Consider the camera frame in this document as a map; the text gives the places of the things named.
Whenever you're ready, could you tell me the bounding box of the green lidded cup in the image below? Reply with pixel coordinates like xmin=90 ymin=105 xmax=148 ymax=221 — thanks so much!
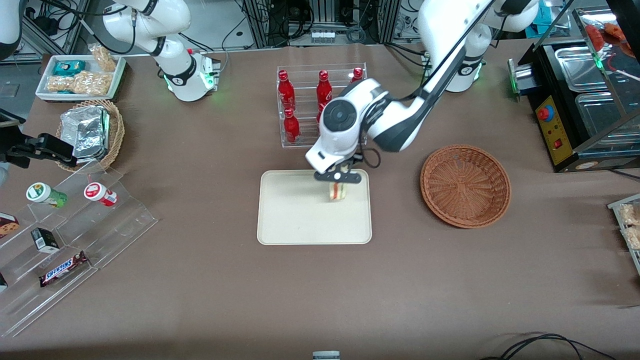
xmin=26 ymin=182 xmax=68 ymax=209

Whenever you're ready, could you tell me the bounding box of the small black box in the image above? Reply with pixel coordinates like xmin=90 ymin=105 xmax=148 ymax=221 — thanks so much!
xmin=31 ymin=227 xmax=61 ymax=252

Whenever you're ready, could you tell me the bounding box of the brown cookie box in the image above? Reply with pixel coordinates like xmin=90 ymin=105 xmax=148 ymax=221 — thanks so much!
xmin=0 ymin=212 xmax=20 ymax=239

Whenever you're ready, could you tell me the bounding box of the orange fried food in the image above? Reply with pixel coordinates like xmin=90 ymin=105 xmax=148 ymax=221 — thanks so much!
xmin=585 ymin=22 xmax=632 ymax=53

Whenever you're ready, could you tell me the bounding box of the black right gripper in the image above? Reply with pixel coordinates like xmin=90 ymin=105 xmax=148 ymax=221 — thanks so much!
xmin=0 ymin=131 xmax=79 ymax=169

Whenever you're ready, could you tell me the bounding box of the Snickers chocolate bar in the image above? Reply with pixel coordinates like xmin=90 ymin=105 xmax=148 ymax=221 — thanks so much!
xmin=39 ymin=251 xmax=90 ymax=288

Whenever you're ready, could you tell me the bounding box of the white rectangular snack tray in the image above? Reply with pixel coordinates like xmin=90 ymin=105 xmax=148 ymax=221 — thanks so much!
xmin=35 ymin=54 xmax=127 ymax=102

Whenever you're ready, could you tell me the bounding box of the black floor cable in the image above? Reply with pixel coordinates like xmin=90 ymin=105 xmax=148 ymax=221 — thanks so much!
xmin=480 ymin=333 xmax=618 ymax=360

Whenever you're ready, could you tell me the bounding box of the large clear peanut bag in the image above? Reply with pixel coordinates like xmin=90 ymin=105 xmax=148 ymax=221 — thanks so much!
xmin=46 ymin=71 xmax=113 ymax=96

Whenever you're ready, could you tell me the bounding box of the red lidded cup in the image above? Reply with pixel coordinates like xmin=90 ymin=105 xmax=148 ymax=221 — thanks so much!
xmin=83 ymin=182 xmax=119 ymax=207

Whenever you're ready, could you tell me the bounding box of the white wire tray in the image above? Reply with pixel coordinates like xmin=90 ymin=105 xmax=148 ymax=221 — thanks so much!
xmin=607 ymin=194 xmax=640 ymax=276

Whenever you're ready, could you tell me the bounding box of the tan wicker basket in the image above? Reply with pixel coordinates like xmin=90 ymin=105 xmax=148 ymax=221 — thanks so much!
xmin=56 ymin=99 xmax=125 ymax=173

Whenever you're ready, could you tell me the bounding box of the clear acrylic bottle rack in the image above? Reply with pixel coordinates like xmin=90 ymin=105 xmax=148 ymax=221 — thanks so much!
xmin=276 ymin=62 xmax=368 ymax=148

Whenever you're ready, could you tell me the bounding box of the brown wicker basket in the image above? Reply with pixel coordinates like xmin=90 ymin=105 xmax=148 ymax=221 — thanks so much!
xmin=420 ymin=144 xmax=512 ymax=229

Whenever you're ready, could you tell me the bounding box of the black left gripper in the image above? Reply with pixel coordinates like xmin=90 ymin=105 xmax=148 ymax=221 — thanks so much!
xmin=314 ymin=155 xmax=364 ymax=197

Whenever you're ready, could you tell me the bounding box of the cream plastic tray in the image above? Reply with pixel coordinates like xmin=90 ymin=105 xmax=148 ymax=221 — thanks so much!
xmin=257 ymin=169 xmax=373 ymax=246

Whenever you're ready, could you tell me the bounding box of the teal snack packet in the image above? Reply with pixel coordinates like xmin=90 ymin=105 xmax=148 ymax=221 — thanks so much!
xmin=52 ymin=60 xmax=87 ymax=77

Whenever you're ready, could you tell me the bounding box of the clear acrylic stepped stand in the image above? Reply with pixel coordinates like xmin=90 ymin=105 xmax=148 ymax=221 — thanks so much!
xmin=0 ymin=160 xmax=159 ymax=338

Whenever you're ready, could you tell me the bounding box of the small clear peanut bag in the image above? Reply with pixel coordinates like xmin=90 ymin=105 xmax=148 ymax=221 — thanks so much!
xmin=89 ymin=44 xmax=118 ymax=72

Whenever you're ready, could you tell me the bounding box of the black food warmer machine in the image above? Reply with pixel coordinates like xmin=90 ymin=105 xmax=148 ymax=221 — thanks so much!
xmin=507 ymin=7 xmax=640 ymax=173

